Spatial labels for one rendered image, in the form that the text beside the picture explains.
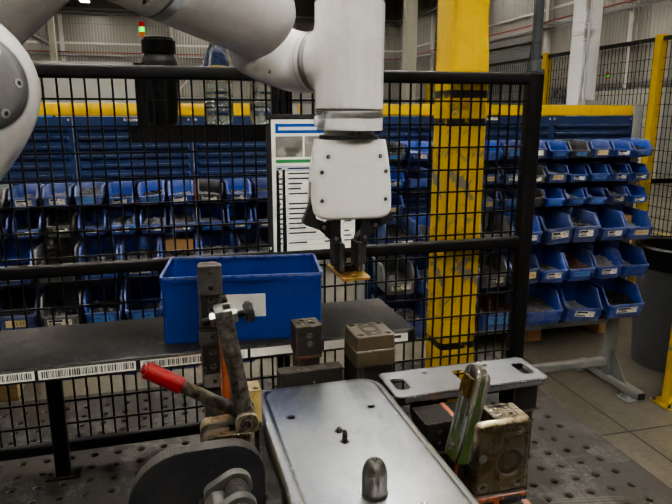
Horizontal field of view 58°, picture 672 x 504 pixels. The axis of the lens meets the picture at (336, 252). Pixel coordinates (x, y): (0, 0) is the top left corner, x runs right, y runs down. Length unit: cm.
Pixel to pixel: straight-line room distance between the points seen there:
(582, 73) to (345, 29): 464
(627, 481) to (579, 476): 10
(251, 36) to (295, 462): 54
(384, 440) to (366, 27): 55
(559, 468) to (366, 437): 66
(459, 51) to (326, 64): 78
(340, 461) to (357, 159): 40
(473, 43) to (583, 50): 385
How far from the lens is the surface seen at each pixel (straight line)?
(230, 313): 77
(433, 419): 101
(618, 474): 150
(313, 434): 91
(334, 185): 74
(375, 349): 112
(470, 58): 150
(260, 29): 62
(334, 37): 73
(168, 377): 80
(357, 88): 73
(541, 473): 145
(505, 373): 114
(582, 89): 532
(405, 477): 83
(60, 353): 122
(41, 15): 56
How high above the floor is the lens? 145
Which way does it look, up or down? 13 degrees down
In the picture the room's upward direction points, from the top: straight up
